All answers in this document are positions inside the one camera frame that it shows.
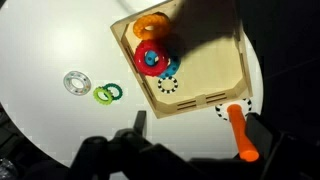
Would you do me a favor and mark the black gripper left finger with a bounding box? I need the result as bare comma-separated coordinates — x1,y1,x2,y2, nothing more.
132,110,148,136

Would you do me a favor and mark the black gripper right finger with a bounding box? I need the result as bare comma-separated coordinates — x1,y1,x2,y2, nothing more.
245,112,285,162

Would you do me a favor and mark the pink red toy ring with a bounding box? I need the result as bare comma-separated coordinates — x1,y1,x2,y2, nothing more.
134,39,171,77

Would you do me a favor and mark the orange toy peg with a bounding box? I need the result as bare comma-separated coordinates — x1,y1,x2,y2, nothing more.
226,103,261,163

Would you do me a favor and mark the wooden tray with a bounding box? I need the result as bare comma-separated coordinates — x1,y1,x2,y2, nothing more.
110,0,254,120

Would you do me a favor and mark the dark green toy ring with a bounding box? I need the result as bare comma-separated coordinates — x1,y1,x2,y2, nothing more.
102,82,124,102

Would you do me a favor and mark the black white striped ring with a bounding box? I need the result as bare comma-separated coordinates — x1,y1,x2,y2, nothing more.
214,97,254,122
157,75,180,95

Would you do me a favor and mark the light green toy ring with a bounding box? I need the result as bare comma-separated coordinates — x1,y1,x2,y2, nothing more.
92,86,115,107

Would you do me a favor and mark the blue toy ring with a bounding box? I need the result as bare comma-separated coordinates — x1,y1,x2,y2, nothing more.
144,50,182,80

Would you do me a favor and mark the clear beaded toy ring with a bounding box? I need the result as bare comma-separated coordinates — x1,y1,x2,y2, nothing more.
62,70,92,97

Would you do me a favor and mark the orange toy ring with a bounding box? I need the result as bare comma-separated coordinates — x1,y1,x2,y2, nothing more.
132,12,172,41

